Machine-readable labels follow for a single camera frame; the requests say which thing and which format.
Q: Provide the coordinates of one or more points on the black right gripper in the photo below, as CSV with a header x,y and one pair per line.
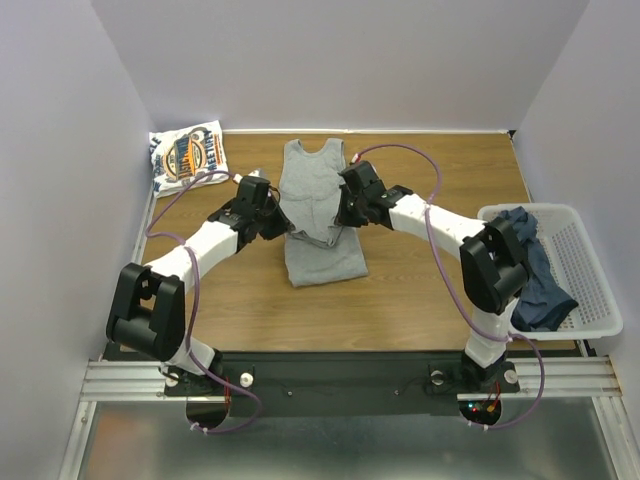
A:
x,y
347,212

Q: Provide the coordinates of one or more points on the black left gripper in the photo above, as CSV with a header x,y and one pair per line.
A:
x,y
282,225

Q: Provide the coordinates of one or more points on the grey tank top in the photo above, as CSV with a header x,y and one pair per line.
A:
x,y
317,250

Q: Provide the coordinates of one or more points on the white printed tank top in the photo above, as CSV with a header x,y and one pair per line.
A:
x,y
179,156

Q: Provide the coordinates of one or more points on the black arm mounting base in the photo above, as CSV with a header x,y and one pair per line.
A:
x,y
325,384

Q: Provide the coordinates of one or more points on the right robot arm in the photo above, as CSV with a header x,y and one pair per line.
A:
x,y
494,265

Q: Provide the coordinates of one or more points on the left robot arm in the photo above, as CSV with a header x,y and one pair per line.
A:
x,y
149,304

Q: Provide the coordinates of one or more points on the navy blue tank top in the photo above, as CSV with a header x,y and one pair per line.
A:
x,y
543,305

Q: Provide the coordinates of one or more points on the white plastic laundry basket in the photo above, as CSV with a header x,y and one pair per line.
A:
x,y
577,270

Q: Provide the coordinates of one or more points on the aluminium frame rail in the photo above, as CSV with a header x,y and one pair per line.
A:
x,y
390,415

